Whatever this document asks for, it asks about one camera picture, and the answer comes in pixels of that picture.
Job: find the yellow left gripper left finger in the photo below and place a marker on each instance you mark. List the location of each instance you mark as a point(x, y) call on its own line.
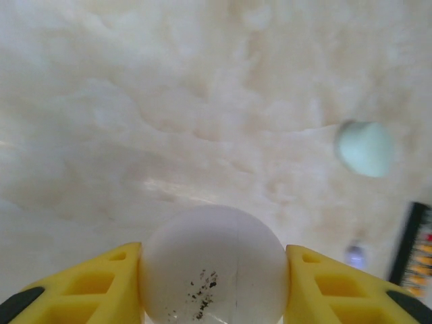
point(131, 270)

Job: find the mint green earbud charging case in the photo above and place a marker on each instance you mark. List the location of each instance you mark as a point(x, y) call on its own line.
point(366, 152)

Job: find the white round earbud case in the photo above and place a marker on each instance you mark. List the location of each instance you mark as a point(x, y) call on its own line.
point(209, 256)

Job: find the orange and black card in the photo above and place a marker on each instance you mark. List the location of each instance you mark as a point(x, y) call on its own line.
point(410, 243)

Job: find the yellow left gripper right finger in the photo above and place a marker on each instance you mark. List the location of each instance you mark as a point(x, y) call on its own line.
point(297, 270)

